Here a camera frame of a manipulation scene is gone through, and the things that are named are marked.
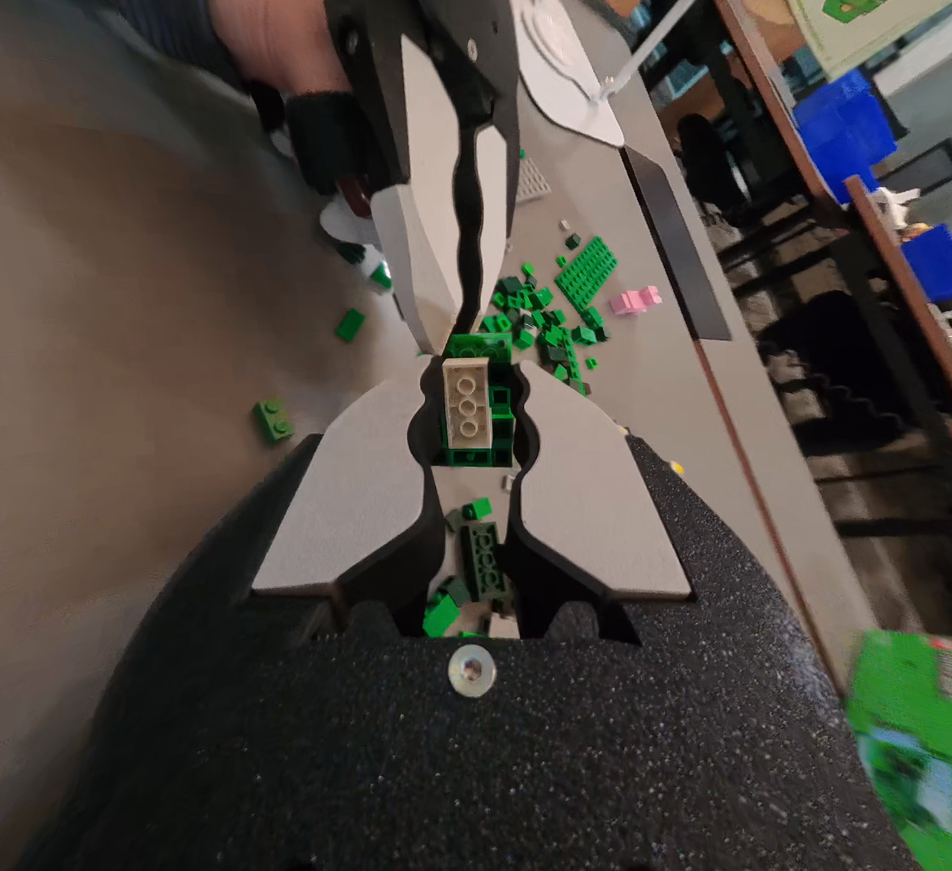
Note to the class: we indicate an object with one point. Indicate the green two-stud brick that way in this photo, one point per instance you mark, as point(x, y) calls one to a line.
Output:
point(273, 421)

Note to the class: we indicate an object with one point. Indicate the white desk stand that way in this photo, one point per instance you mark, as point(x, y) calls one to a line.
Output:
point(565, 83)

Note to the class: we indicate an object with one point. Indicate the pink brick pig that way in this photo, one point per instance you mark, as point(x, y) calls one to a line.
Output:
point(636, 301)

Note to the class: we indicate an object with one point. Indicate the light grey studded plate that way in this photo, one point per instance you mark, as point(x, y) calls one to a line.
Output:
point(533, 179)

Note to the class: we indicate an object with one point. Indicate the dark green studded brick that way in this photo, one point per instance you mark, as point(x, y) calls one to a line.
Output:
point(483, 559)

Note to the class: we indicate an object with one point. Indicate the cream brick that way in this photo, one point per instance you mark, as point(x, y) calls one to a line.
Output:
point(467, 402)

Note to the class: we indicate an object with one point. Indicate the person's left hand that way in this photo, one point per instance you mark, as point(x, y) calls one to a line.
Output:
point(275, 16)

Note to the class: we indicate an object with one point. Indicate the large green studded plate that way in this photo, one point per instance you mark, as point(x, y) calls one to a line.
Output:
point(587, 272)

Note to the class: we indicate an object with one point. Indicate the green flat tile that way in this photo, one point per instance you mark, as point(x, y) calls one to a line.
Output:
point(349, 325)

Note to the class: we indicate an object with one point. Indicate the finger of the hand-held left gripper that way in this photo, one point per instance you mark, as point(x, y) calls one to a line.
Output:
point(424, 231)
point(497, 202)

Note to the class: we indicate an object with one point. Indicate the green toy set box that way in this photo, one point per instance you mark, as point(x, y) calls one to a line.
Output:
point(900, 700)

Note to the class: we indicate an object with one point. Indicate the blue plastic bin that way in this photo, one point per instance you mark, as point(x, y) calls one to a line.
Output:
point(848, 127)
point(930, 265)

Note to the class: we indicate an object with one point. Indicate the green brick block assembly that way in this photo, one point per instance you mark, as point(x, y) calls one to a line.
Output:
point(500, 432)

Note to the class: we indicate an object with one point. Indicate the grey desk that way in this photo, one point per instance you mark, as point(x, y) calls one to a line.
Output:
point(149, 291)

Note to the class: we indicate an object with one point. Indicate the black strip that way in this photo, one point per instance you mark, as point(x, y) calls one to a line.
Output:
point(677, 239)

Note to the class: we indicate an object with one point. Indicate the brown wooden table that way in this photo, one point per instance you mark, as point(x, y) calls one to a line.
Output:
point(750, 38)

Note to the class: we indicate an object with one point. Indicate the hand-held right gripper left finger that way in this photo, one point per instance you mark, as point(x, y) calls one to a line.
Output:
point(349, 506)

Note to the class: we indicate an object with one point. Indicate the pile of green bricks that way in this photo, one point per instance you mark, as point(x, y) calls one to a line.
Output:
point(547, 347)

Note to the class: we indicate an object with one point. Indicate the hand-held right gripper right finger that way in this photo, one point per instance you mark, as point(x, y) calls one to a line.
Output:
point(602, 506)

